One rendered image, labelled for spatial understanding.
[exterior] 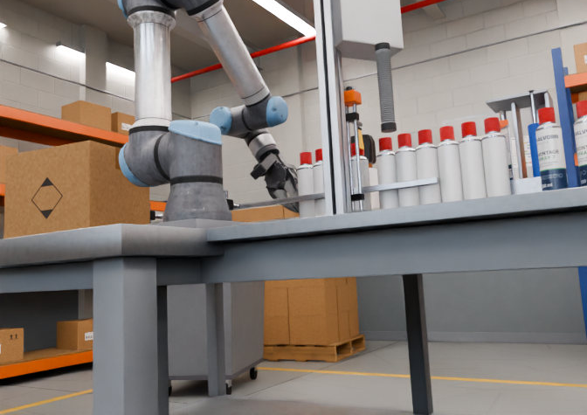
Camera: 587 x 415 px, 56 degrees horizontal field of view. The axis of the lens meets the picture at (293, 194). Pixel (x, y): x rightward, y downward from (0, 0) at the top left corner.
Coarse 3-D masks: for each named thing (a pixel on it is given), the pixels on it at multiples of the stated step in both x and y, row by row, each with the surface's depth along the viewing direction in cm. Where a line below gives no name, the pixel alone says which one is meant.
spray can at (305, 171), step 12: (300, 156) 151; (300, 168) 149; (312, 168) 149; (300, 180) 149; (312, 180) 148; (300, 192) 148; (312, 192) 148; (300, 204) 148; (312, 204) 147; (300, 216) 148; (312, 216) 147
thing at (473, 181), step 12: (468, 132) 127; (468, 144) 126; (480, 144) 126; (468, 156) 126; (480, 156) 126; (468, 168) 125; (480, 168) 125; (468, 180) 125; (480, 180) 124; (468, 192) 125; (480, 192) 124
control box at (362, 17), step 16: (336, 0) 131; (352, 0) 130; (368, 0) 132; (384, 0) 134; (336, 16) 131; (352, 16) 130; (368, 16) 132; (384, 16) 134; (400, 16) 136; (336, 32) 130; (352, 32) 129; (368, 32) 131; (384, 32) 133; (400, 32) 135; (336, 48) 132; (352, 48) 132; (368, 48) 133; (400, 48) 134
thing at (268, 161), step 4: (268, 156) 153; (272, 156) 155; (264, 160) 150; (268, 160) 152; (272, 160) 154; (256, 164) 149; (260, 164) 147; (264, 164) 148; (268, 164) 150; (256, 168) 148; (260, 168) 147; (264, 168) 147; (268, 168) 149; (252, 172) 148; (256, 172) 148; (260, 172) 147; (264, 172) 148; (252, 176) 148; (256, 176) 148; (260, 176) 149
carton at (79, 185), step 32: (32, 160) 147; (64, 160) 143; (96, 160) 142; (32, 192) 146; (64, 192) 142; (96, 192) 140; (128, 192) 152; (32, 224) 145; (64, 224) 140; (96, 224) 139
